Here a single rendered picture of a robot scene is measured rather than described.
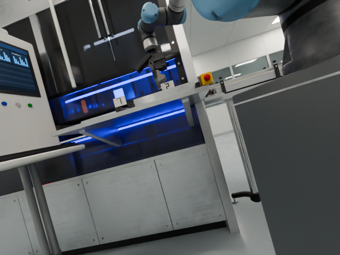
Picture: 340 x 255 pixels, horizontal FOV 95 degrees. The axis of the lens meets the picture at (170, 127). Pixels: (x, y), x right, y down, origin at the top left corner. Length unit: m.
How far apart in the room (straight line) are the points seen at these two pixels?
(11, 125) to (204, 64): 5.50
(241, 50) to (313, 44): 6.03
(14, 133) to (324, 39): 1.20
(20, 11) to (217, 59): 5.26
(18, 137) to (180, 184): 0.95
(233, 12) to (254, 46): 6.24
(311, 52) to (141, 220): 1.19
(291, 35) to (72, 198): 1.42
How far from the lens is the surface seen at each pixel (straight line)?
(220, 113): 5.73
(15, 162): 0.86
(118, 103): 1.13
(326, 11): 0.36
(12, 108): 1.20
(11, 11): 1.82
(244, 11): 0.30
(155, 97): 0.66
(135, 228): 1.30
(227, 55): 6.19
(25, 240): 1.83
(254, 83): 1.23
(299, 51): 0.35
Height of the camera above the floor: 0.76
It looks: level
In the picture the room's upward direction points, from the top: 16 degrees counter-clockwise
